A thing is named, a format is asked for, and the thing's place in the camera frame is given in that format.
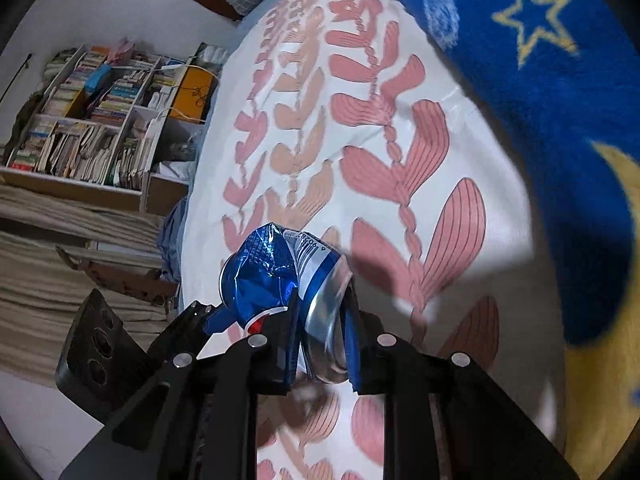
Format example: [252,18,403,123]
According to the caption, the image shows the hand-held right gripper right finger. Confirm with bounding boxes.
[339,280,576,480]

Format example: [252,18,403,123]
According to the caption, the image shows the white pink-patterned bed sheet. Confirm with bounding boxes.
[180,0,561,480]

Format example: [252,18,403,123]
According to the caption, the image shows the orange box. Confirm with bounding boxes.
[169,66,222,124]

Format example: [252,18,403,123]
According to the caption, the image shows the dark wooden chair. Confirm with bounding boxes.
[55,246,182,307]

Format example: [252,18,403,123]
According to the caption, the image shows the rows of books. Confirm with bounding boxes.
[10,47,171,191]

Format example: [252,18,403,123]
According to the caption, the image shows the white cable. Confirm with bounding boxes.
[154,57,222,125]

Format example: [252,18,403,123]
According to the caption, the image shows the blue printed fleece blanket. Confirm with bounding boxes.
[374,0,640,480]

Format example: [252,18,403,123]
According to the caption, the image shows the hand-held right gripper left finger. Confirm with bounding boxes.
[59,294,302,480]

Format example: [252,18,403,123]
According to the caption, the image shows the white wooden bookshelf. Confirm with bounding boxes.
[0,42,228,216]

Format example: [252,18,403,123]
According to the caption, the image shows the blue cloth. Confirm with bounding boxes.
[156,194,195,285]

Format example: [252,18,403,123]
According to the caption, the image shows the light blue box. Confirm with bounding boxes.
[83,64,114,95]

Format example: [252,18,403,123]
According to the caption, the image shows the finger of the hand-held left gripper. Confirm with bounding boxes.
[147,301,236,363]

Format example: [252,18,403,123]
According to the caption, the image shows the crushed blue drink can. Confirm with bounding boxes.
[218,221,357,386]

